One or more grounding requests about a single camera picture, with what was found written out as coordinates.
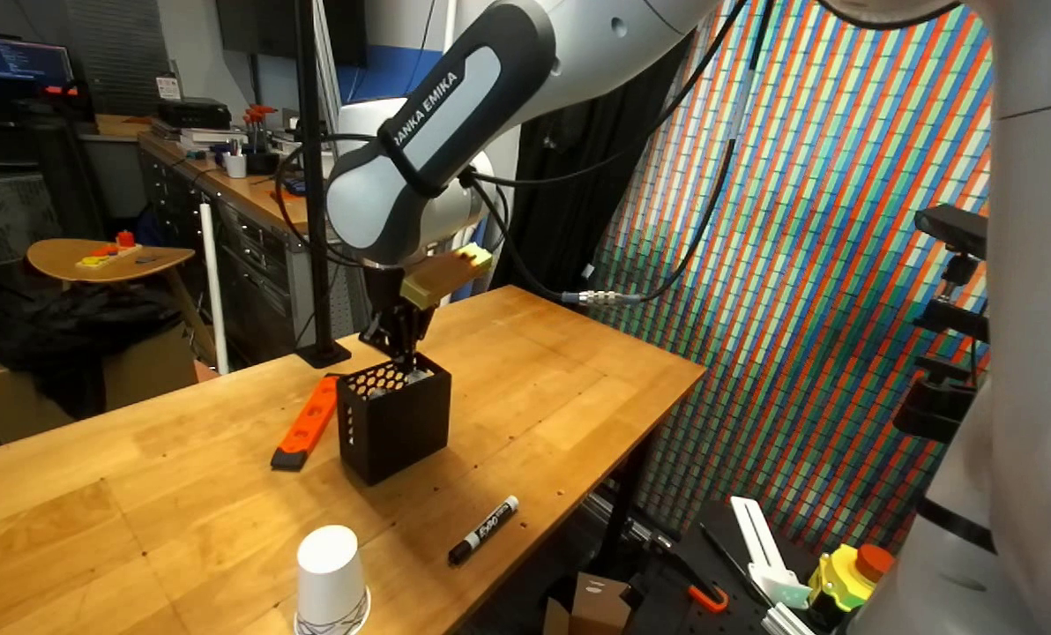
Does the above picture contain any black perforated box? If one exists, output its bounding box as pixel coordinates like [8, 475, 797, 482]
[339, 356, 450, 482]

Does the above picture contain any orange and black tool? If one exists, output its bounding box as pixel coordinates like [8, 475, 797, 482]
[273, 374, 339, 474]

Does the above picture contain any computer monitor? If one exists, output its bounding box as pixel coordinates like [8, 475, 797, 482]
[0, 35, 75, 86]

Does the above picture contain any white paper cup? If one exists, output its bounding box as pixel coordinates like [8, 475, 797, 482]
[293, 526, 371, 635]

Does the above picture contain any black marker pen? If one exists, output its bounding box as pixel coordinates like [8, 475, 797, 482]
[449, 494, 517, 563]

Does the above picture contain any wooden workbench with drawers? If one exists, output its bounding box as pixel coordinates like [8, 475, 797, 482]
[138, 133, 315, 366]

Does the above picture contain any round wooden stool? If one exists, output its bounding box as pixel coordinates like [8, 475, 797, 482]
[27, 240, 189, 287]

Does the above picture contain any olive wrist camera box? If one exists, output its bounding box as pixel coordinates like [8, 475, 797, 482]
[400, 242, 489, 311]

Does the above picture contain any yellow green emergency stop button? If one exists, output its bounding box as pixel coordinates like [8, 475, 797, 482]
[809, 543, 895, 614]

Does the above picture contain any black camera on mount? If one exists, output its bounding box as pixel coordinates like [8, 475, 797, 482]
[912, 206, 989, 258]

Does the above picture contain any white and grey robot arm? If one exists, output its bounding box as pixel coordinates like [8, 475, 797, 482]
[323, 0, 1051, 635]

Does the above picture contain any black vertical stand pole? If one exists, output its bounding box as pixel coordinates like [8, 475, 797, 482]
[296, 0, 345, 366]

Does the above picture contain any cardboard box on floor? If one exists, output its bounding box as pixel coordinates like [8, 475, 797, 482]
[542, 570, 630, 635]

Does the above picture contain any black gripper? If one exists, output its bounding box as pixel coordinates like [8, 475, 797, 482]
[360, 268, 429, 366]

